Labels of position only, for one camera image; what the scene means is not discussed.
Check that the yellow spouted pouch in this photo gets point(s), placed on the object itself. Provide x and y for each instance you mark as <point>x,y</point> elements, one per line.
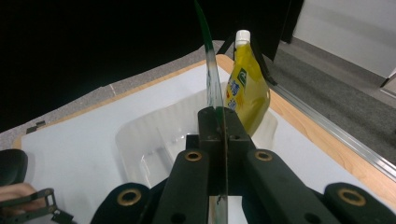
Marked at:
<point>249,93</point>

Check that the clear plastic container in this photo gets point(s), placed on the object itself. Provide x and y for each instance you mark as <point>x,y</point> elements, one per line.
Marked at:
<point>149,140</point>

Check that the white partition panel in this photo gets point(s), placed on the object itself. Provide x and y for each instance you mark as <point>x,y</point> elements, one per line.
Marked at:
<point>342,28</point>

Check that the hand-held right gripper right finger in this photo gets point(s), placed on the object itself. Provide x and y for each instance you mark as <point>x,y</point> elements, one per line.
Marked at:
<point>267,186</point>

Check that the aluminium floor rail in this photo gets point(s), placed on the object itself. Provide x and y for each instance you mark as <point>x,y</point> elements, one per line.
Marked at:
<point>342,140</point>

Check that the black floor bracket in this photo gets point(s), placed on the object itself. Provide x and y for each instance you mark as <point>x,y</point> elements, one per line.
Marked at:
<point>35,127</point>

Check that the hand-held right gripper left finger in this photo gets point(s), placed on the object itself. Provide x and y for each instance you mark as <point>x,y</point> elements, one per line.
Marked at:
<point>186,186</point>

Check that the green and red snack pouch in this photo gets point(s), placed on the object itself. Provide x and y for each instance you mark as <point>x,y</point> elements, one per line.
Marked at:
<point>213,77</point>

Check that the black curtain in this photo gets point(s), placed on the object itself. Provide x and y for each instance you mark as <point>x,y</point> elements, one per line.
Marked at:
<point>93,46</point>

